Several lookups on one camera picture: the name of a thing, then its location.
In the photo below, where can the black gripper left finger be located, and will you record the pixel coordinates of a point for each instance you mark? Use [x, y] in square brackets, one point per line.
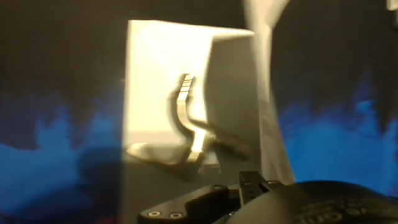
[199, 202]

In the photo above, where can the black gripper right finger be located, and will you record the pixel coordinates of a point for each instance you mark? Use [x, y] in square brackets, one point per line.
[253, 185]

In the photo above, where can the white box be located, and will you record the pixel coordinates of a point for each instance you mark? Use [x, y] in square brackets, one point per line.
[158, 77]

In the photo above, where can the blue landscape print mat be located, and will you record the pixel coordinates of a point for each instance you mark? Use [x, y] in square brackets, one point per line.
[335, 140]

